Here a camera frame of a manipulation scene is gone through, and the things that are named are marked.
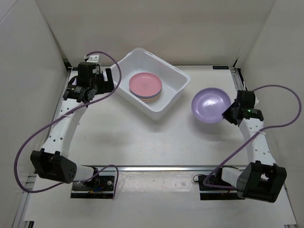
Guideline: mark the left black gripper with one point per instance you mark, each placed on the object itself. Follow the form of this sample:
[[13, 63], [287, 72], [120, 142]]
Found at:
[[109, 83]]

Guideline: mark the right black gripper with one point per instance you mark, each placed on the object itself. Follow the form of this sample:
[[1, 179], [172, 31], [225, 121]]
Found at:
[[226, 115]]

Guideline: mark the purple plate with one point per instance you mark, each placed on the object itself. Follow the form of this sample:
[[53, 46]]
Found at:
[[209, 104]]

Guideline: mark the pink plate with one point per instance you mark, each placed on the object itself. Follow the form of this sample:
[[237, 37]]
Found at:
[[145, 84], [152, 99]]

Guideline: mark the orange yellow plate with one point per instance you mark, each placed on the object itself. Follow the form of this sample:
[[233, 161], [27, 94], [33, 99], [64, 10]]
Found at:
[[151, 98]]

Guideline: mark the blue plate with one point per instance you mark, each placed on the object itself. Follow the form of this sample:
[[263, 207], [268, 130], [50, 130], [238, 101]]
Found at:
[[145, 96]]

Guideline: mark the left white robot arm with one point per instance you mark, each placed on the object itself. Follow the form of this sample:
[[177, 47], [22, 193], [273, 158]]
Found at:
[[51, 162]]

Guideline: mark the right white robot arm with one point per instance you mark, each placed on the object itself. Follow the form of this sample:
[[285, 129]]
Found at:
[[262, 179]]

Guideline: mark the white plastic bin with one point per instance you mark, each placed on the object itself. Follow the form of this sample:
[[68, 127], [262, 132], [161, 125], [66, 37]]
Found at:
[[140, 60]]

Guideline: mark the white table board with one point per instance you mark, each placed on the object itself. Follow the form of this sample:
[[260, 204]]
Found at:
[[114, 131]]

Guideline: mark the black logo sticker right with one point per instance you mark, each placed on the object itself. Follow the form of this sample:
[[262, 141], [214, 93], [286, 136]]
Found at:
[[220, 67]]

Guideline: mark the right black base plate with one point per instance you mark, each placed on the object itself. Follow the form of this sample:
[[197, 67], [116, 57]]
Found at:
[[209, 193]]

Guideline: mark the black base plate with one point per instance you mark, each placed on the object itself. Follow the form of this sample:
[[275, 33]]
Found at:
[[101, 188], [209, 193]]

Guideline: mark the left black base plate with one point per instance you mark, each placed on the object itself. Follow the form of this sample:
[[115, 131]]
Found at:
[[101, 188]]

